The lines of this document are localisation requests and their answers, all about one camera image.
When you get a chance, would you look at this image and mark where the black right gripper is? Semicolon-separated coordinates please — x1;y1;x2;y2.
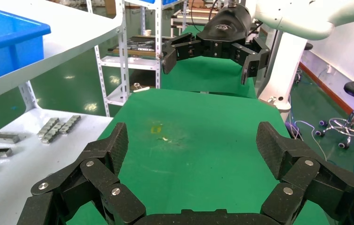
162;3;271;86

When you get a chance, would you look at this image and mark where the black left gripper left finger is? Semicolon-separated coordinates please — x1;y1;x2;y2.
16;122;147;225

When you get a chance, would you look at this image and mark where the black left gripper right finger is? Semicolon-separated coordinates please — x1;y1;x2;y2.
256;121;354;225

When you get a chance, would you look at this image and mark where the green covered table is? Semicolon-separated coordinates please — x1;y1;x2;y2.
161;24;257;99

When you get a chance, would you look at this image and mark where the white robot torso column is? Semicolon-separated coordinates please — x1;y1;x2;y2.
257;31;308;113

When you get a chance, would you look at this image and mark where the white slotted storage rack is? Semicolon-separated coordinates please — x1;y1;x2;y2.
85;0;165;118

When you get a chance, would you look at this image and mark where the dark tray with tools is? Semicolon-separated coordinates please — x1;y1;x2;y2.
107;36;165;59

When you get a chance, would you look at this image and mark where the green table mat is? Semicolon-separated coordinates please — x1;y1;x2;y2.
66;88;331;225

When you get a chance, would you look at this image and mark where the white metal shelf rack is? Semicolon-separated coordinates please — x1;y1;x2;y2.
0;0;126;225

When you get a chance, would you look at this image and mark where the large blue plastic bin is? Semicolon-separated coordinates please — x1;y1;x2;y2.
0;4;52;88

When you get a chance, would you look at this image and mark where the background workbench frame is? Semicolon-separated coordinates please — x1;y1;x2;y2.
170;7;219;38

